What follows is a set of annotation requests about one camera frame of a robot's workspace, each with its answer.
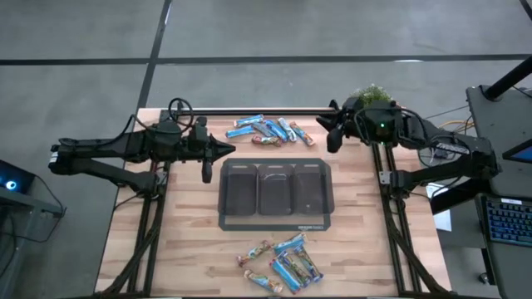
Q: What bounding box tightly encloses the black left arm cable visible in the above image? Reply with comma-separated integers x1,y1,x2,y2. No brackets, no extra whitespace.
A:
167,96,195,125

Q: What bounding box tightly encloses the white paper sheet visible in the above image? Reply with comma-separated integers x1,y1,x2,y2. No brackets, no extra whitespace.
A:
424,181,453,233

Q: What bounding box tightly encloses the dark grey silicone mat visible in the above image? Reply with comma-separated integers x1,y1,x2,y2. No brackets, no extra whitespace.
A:
217,157,333,233

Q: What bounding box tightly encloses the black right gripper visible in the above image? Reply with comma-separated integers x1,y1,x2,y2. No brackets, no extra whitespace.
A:
316,97,363,154

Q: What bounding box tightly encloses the black aluminium extrusion frame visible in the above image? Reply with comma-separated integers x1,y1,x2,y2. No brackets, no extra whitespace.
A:
94,108,178,299
371,140,449,298

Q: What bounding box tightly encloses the black computer with blue light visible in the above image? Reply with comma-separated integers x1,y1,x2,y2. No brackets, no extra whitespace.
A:
0,159,37,195

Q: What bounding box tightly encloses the black metal beam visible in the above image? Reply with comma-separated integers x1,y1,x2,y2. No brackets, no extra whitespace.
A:
429,176,494,216

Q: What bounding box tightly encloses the black aluminium crossbar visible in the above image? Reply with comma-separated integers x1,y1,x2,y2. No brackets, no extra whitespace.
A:
160,106,346,118

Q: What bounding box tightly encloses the backlit keyboard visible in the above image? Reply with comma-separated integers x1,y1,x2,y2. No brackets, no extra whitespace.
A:
483,197,532,247

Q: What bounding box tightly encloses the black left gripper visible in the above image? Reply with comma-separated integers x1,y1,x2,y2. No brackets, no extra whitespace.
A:
186,116,236,184

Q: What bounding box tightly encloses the laptop screen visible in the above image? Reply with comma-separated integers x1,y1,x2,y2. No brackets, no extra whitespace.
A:
501,138,532,165

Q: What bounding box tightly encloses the orange blue granola bar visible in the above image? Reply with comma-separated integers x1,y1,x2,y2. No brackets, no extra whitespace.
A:
243,268,285,295

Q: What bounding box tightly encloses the blue green granola bar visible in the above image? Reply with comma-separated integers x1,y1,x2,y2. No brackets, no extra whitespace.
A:
252,120,276,139
277,250,313,289
293,244,324,284

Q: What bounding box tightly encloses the grey desk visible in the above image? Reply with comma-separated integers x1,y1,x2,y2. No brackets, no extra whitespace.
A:
465,85,532,299

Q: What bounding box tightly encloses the black pole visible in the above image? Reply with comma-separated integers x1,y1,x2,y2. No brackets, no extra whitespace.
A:
483,55,532,101

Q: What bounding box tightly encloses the small green potted plant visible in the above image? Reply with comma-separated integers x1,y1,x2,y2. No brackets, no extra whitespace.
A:
352,84,394,110

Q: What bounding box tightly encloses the yellow cable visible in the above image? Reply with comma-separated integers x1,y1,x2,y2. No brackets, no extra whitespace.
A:
436,119,475,130

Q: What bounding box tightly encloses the grey metal cart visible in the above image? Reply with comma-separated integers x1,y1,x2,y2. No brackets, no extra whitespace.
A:
0,182,67,299

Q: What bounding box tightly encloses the red green granola bar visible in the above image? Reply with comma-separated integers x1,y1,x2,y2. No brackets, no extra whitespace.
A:
250,135,283,148
236,239,274,268

